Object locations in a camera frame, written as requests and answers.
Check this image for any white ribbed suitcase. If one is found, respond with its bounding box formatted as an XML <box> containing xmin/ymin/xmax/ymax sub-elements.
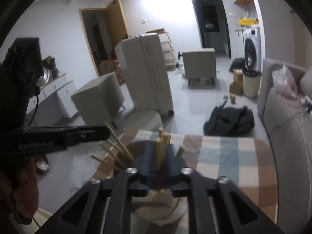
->
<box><xmin>116</xmin><ymin>33</ymin><xmax>175</xmax><ymax>116</ymax></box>

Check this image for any dark handbag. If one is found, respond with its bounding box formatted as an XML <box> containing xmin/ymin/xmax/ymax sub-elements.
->
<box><xmin>43</xmin><ymin>56</ymin><xmax>59</xmax><ymax>78</ymax></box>

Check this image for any large brown cardboard box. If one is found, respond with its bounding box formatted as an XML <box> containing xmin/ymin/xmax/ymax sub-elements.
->
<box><xmin>100</xmin><ymin>60</ymin><xmax>122</xmax><ymax>86</ymax></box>

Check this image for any black garbage bag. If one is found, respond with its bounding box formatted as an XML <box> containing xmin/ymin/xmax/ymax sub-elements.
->
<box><xmin>229</xmin><ymin>58</ymin><xmax>246</xmax><ymax>74</ymax></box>

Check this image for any grey sofa cushion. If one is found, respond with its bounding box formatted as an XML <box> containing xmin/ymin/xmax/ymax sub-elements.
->
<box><xmin>300</xmin><ymin>68</ymin><xmax>312</xmax><ymax>98</ymax></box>

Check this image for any checked tablecloth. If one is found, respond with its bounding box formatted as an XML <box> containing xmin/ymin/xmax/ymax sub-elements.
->
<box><xmin>93</xmin><ymin>129</ymin><xmax>278</xmax><ymax>234</ymax></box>

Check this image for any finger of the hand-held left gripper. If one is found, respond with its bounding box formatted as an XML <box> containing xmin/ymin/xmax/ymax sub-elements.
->
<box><xmin>62</xmin><ymin>123</ymin><xmax>111</xmax><ymax>147</ymax></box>

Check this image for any white grey utensil holder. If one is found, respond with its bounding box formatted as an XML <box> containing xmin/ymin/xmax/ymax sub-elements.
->
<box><xmin>127</xmin><ymin>140</ymin><xmax>189</xmax><ymax>228</ymax></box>

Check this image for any black framed doorway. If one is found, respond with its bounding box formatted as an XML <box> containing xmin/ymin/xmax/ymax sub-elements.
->
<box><xmin>189</xmin><ymin>0</ymin><xmax>231</xmax><ymax>59</ymax></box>

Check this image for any white plastic bag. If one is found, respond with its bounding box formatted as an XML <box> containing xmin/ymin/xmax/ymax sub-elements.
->
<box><xmin>272</xmin><ymin>65</ymin><xmax>299</xmax><ymax>99</ymax></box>

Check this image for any lit vanity mirror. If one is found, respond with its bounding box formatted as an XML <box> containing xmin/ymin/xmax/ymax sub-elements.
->
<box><xmin>36</xmin><ymin>63</ymin><xmax>53</xmax><ymax>86</ymax></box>

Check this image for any small cardboard box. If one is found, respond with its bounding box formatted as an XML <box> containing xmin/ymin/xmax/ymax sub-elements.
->
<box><xmin>233</xmin><ymin>69</ymin><xmax>244</xmax><ymax>83</ymax></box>
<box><xmin>229</xmin><ymin>82</ymin><xmax>244</xmax><ymax>95</ymax></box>

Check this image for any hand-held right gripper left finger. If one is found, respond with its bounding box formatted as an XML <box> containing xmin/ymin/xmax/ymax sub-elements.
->
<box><xmin>36</xmin><ymin>143</ymin><xmax>156</xmax><ymax>234</ymax></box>

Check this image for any white dresser with drawers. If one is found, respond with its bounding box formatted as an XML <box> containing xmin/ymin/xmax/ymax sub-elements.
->
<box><xmin>26</xmin><ymin>73</ymin><xmax>79</xmax><ymax>128</ymax></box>

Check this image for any beige trash bin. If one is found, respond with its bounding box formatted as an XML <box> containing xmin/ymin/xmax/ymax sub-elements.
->
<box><xmin>242</xmin><ymin>69</ymin><xmax>261</xmax><ymax>99</ymax></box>

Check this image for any grey nightstand cabinet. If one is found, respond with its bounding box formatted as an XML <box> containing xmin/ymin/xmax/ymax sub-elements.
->
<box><xmin>182</xmin><ymin>48</ymin><xmax>216</xmax><ymax>87</ymax></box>
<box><xmin>71</xmin><ymin>73</ymin><xmax>125</xmax><ymax>129</ymax></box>

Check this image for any white washing machine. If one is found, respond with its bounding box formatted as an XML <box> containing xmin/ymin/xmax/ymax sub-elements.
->
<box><xmin>244</xmin><ymin>28</ymin><xmax>262</xmax><ymax>72</ymax></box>

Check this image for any yellow crate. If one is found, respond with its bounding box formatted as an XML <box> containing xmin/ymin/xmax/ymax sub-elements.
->
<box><xmin>239</xmin><ymin>17</ymin><xmax>259</xmax><ymax>26</ymax></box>

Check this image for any grey round stool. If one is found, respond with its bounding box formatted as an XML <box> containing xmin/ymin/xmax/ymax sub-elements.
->
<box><xmin>122</xmin><ymin>111</ymin><xmax>164</xmax><ymax>139</ymax></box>

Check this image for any wooden shelf rack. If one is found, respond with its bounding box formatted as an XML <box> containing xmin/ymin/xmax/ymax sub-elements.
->
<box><xmin>146</xmin><ymin>28</ymin><xmax>176</xmax><ymax>72</ymax></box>

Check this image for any grey sofa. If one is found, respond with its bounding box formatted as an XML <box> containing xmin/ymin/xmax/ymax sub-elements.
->
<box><xmin>257</xmin><ymin>58</ymin><xmax>312</xmax><ymax>225</ymax></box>

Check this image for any bundle of wooden chopsticks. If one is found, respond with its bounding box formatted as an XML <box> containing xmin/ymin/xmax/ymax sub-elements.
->
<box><xmin>91</xmin><ymin>122</ymin><xmax>187</xmax><ymax>173</ymax></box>

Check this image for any wooden door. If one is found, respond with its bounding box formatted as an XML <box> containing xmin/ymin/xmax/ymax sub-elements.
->
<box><xmin>105</xmin><ymin>0</ymin><xmax>129</xmax><ymax>54</ymax></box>

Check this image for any person's left hand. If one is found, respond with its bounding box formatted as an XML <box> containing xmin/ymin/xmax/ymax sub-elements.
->
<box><xmin>0</xmin><ymin>160</ymin><xmax>39</xmax><ymax>225</ymax></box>

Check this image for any black backpack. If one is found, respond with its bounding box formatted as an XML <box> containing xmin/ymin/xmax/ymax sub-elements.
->
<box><xmin>203</xmin><ymin>106</ymin><xmax>255</xmax><ymax>137</ymax></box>

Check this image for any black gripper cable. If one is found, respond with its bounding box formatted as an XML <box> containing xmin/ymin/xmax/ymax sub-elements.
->
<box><xmin>30</xmin><ymin>86</ymin><xmax>41</xmax><ymax>127</ymax></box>

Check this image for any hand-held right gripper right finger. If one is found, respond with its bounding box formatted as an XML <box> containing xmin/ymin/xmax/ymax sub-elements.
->
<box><xmin>166</xmin><ymin>144</ymin><xmax>285</xmax><ymax>234</ymax></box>

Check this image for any black waste bin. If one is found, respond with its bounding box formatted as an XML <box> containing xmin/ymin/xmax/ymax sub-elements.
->
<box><xmin>35</xmin><ymin>155</ymin><xmax>50</xmax><ymax>174</ymax></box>

